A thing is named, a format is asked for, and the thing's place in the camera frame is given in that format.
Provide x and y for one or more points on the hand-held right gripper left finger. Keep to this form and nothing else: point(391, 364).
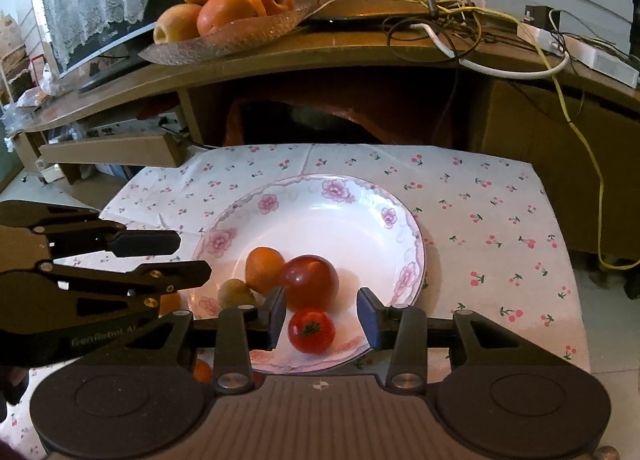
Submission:
point(276, 316)

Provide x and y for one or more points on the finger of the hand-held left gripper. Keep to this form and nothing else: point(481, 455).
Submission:
point(185, 274)
point(150, 242)

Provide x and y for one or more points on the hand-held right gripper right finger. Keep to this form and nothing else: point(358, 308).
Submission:
point(365, 320)

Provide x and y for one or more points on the red tomato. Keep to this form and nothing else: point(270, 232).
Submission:
point(312, 331)

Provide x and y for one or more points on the white floral plate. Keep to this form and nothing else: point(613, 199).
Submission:
point(325, 225)

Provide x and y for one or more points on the dark red apple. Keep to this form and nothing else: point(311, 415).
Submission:
point(310, 282)

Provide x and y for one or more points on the brown kiwi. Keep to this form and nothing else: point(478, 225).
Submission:
point(234, 292)

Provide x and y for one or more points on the small orange tangerine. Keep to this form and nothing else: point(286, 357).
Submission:
point(264, 267)
point(202, 371)

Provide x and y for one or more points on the long cardboard box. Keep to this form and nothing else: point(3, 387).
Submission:
point(110, 148)

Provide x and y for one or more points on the white set-top box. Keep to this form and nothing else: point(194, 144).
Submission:
point(150, 123)

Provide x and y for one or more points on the cherry print tablecloth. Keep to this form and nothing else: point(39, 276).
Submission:
point(475, 200)

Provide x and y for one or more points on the clear plastic bags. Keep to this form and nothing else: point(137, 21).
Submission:
point(27, 90)

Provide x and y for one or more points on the yellow apple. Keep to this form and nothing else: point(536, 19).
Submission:
point(176, 24)

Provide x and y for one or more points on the clear glass fruit bowl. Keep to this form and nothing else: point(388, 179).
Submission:
point(240, 39)

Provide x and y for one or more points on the wooden desk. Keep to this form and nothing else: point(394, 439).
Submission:
point(350, 48)

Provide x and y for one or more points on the white power strip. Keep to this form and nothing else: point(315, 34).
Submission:
point(595, 55)

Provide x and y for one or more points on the black power adapter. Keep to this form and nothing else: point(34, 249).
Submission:
point(540, 15)

